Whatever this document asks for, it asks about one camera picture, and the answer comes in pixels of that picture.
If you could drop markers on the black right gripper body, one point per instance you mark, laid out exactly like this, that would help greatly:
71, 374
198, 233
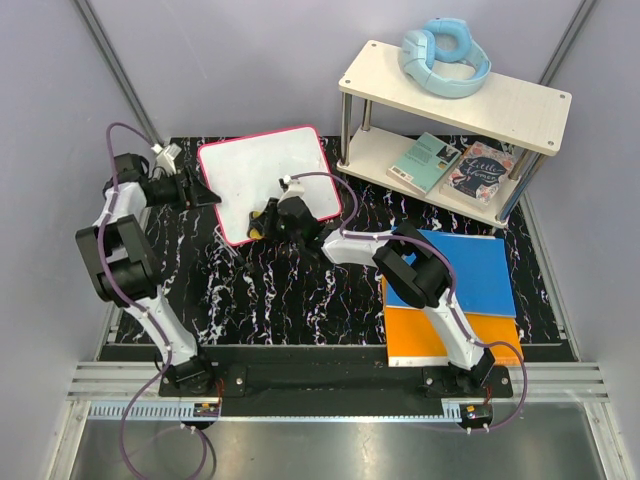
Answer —
275, 229

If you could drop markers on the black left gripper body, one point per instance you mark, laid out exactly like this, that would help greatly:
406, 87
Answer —
175, 195

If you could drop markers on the yellow whiteboard eraser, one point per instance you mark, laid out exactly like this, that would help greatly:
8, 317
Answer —
256, 225

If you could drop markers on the pink framed whiteboard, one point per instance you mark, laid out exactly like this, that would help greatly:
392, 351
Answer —
245, 173

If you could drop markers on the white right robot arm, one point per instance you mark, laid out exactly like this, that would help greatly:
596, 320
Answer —
421, 276

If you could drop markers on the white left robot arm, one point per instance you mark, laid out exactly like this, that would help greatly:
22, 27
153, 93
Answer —
124, 270

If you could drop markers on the black marble pattern mat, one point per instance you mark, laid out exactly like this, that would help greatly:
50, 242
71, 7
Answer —
286, 300

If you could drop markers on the teal paperback book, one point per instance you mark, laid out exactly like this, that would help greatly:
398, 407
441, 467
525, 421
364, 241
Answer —
423, 164

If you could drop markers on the orange notebook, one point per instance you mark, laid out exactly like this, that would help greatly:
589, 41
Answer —
412, 340

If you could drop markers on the Little Women book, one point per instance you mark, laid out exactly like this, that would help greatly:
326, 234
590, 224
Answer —
478, 175

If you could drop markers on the blue notebook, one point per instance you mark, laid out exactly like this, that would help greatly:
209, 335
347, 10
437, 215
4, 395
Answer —
480, 264

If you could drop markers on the light blue headphones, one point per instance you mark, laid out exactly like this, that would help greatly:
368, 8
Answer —
448, 41

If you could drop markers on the white two-tier shelf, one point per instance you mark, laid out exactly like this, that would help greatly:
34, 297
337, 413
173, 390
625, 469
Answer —
382, 109

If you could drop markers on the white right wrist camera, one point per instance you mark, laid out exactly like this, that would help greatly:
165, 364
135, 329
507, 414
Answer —
291, 188

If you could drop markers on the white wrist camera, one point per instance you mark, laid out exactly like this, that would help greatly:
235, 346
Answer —
291, 188
166, 157

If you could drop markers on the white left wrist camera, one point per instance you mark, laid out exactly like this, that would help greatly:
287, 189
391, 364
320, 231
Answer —
166, 157

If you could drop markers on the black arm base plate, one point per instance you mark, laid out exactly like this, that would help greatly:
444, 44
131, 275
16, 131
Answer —
336, 383

